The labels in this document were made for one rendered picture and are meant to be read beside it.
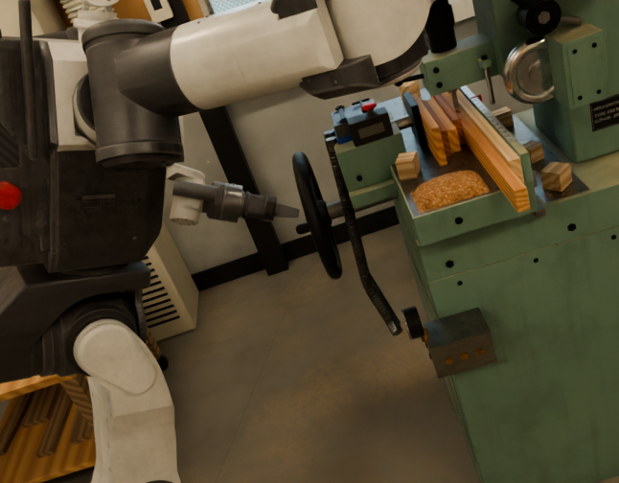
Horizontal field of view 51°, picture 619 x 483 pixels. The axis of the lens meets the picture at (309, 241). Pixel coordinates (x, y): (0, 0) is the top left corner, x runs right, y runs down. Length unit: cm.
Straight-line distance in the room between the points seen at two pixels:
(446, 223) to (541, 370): 49
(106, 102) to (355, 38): 27
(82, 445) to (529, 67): 168
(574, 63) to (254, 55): 70
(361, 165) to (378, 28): 71
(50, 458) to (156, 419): 117
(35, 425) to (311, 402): 93
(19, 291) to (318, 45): 55
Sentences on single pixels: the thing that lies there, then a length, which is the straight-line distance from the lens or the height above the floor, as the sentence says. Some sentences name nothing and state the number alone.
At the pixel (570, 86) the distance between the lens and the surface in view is 122.
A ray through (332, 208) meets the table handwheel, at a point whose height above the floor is 82.
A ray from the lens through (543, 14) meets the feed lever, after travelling 121.
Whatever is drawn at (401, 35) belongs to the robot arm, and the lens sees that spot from 65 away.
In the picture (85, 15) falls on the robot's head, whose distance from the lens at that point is 97.
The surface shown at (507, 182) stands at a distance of 109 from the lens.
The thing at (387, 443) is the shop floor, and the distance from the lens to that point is 199.
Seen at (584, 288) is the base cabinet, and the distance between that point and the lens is 141.
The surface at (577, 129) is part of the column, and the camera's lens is 136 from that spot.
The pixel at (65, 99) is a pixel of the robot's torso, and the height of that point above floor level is 131.
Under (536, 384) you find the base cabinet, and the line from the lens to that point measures 153.
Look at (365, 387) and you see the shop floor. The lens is 216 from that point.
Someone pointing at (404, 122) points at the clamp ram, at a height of 96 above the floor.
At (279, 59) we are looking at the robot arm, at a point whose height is 131.
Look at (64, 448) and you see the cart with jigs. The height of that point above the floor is 18.
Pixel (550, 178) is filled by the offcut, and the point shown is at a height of 83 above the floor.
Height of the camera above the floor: 146
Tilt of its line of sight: 29 degrees down
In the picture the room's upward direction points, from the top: 21 degrees counter-clockwise
